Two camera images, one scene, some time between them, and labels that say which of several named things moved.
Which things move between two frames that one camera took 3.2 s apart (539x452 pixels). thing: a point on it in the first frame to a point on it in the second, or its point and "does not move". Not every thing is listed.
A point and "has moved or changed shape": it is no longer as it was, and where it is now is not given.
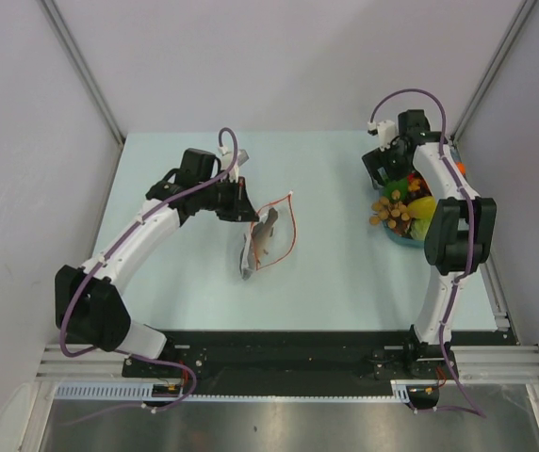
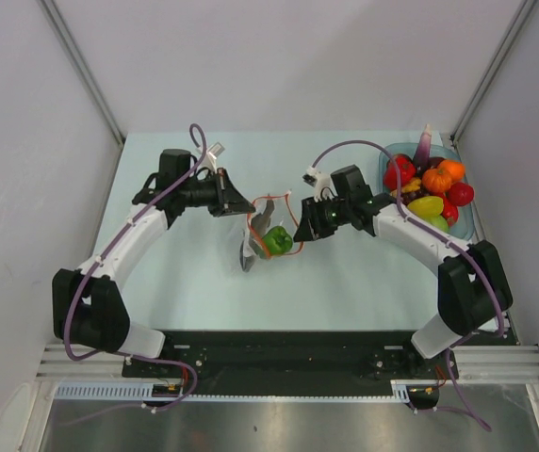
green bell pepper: (397, 190) to (278, 241)
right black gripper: (377, 159) to (311, 226)
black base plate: (280, 363) does not move
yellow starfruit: (422, 207) does not move
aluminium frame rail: (521, 363) does not move
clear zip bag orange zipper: (272, 235) has moved or changed shape
